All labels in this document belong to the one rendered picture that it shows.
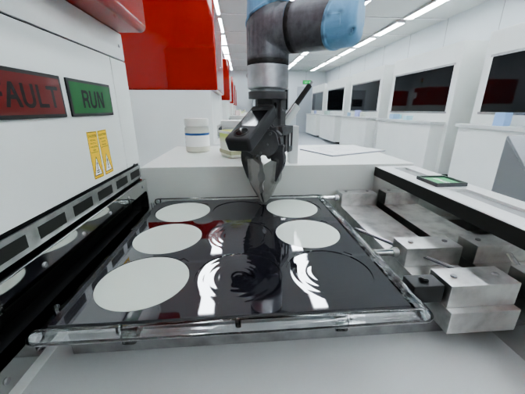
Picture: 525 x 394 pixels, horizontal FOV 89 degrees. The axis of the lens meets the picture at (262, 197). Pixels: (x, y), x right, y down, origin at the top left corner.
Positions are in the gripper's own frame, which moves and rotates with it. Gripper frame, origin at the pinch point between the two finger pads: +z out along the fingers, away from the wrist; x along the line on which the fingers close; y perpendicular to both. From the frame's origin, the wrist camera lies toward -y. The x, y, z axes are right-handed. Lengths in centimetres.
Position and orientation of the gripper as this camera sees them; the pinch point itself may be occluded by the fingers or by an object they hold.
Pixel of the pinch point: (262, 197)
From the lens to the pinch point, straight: 54.1
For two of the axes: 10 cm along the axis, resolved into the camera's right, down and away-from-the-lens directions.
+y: 4.3, -2.8, 8.6
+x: -9.0, -1.4, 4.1
